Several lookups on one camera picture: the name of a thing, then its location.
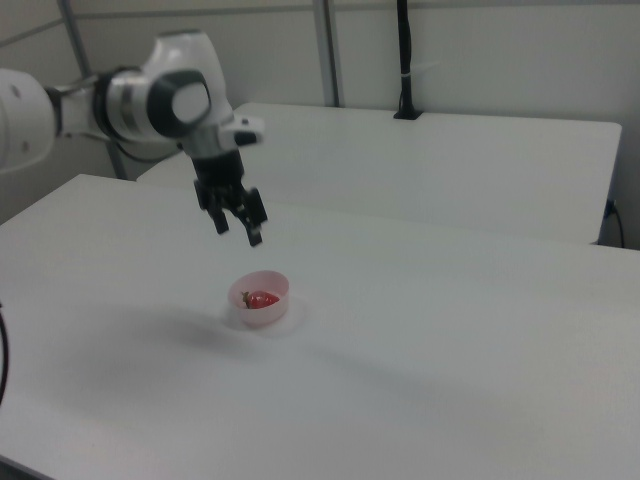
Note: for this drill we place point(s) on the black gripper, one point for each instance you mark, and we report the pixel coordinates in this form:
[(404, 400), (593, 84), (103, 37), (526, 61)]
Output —
[(220, 175)]

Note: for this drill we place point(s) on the red strawberry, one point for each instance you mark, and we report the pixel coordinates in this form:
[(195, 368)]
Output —
[(261, 300)]

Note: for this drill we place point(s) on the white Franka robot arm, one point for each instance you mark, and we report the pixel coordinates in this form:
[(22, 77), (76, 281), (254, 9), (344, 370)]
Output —
[(165, 95)]

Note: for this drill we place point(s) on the pink plastic bowl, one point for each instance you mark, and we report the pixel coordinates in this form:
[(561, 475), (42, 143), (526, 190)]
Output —
[(262, 312)]

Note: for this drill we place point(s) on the white table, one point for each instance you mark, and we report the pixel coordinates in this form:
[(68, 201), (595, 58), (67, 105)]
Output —
[(425, 165)]

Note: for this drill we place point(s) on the black pole with base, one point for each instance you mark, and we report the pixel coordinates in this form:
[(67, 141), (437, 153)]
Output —
[(406, 60)]

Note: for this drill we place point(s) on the grey metal wall post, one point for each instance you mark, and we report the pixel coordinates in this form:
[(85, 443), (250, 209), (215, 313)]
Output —
[(75, 35), (330, 50)]

